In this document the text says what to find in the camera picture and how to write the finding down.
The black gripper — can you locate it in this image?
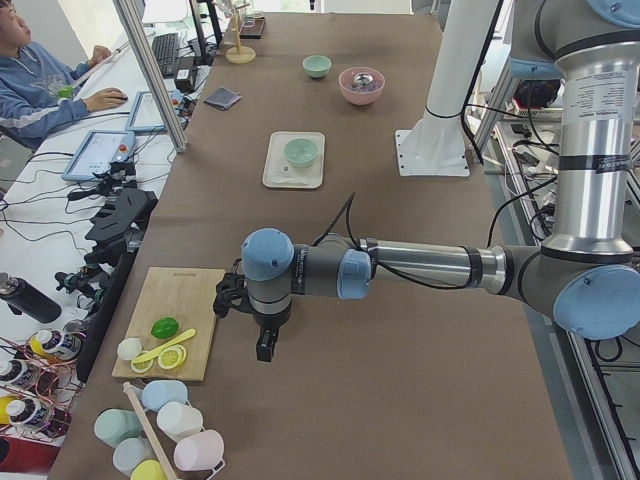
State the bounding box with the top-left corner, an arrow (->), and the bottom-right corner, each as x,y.
254,314 -> 290,362

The green bowl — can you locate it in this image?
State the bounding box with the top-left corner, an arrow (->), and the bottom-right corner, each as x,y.
284,138 -> 319,168
302,55 -> 332,79

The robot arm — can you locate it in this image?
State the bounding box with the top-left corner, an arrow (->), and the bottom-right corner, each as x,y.
239,1 -> 639,362

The yellow plastic knife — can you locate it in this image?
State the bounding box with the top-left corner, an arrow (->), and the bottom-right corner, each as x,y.
132,328 -> 197,363

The wooden cutting board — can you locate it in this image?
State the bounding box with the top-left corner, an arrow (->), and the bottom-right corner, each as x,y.
110,266 -> 227,385

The lemon slice upper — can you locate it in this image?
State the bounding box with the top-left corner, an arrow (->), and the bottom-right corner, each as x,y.
157,344 -> 187,370

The lemon slice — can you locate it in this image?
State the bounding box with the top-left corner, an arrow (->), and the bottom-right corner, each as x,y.
157,344 -> 187,370
130,358 -> 154,374

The green lime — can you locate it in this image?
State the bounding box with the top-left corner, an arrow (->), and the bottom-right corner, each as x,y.
151,317 -> 180,339

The white plastic cup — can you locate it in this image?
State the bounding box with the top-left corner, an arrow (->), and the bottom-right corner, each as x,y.
156,401 -> 204,442

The blue plastic cup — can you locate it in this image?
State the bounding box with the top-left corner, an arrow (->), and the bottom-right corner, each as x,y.
141,379 -> 188,412

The lemon slice lower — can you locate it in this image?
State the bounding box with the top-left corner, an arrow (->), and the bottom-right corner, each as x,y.
130,358 -> 154,374

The pink plastic cup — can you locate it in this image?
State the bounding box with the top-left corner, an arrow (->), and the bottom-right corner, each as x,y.
174,429 -> 225,471

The white garlic bulb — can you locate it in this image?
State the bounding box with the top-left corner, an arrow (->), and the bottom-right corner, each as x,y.
117,337 -> 143,361

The white ceramic spoon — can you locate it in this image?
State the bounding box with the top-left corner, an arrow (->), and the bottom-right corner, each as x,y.
268,176 -> 309,188

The cream rectangular tray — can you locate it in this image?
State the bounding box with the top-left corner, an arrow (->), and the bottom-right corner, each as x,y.
262,131 -> 325,190

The yellow plastic cup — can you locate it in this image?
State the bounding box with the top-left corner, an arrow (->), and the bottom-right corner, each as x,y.
130,459 -> 167,480

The green plastic cup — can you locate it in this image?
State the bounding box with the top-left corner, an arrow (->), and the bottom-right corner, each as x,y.
94,408 -> 142,448

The grey plastic cup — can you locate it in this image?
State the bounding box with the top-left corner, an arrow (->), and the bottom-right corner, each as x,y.
112,437 -> 156,476

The black gripper tool stand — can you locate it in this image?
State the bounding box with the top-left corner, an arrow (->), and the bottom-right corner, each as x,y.
55,188 -> 158,298

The green bowl on tray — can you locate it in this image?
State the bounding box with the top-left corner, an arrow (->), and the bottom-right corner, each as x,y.
284,138 -> 319,168

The grey folded cloth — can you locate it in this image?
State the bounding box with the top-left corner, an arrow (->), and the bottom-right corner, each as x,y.
204,87 -> 242,111

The black bottle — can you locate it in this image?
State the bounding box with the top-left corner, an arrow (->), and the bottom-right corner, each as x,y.
1,272 -> 62,324

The blue teach pendant near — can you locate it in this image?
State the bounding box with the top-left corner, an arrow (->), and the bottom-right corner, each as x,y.
61,130 -> 135,182

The blue teach pendant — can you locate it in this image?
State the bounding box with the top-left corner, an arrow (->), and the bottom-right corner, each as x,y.
61,130 -> 135,182
125,91 -> 166,135

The blue teach pendant far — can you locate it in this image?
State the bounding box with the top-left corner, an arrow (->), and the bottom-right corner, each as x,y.
125,91 -> 166,135

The pink bowl with ice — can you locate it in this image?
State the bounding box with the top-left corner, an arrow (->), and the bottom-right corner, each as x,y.
338,66 -> 386,106

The metal ice scoop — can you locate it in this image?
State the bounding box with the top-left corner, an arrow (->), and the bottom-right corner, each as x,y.
350,72 -> 374,90

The wooden cup stand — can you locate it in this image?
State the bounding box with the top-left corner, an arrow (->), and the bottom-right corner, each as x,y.
216,0 -> 256,65

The black keyboard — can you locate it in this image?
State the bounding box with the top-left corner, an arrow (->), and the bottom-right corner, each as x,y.
151,33 -> 179,78

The black tray at edge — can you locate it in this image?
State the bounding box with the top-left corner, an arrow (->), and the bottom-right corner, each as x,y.
240,17 -> 266,39

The seated person blue hoodie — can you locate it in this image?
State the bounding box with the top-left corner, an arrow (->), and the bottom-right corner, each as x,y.
1,1 -> 128,150

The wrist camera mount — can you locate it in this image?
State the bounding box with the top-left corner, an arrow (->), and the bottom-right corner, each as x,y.
213,258 -> 252,319

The aluminium frame post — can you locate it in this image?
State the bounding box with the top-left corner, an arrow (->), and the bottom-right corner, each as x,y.
113,0 -> 188,154

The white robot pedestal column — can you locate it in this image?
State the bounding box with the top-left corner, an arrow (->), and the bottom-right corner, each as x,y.
425,1 -> 503,119

